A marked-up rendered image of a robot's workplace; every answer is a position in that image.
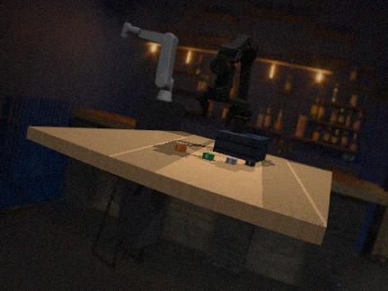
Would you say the small orange block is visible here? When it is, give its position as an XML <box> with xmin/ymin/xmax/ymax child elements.
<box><xmin>174</xmin><ymin>145</ymin><xmax>187</xmax><ymax>152</ymax></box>

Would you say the small green block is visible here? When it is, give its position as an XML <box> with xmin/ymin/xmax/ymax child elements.
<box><xmin>202</xmin><ymin>153</ymin><xmax>215</xmax><ymax>161</ymax></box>

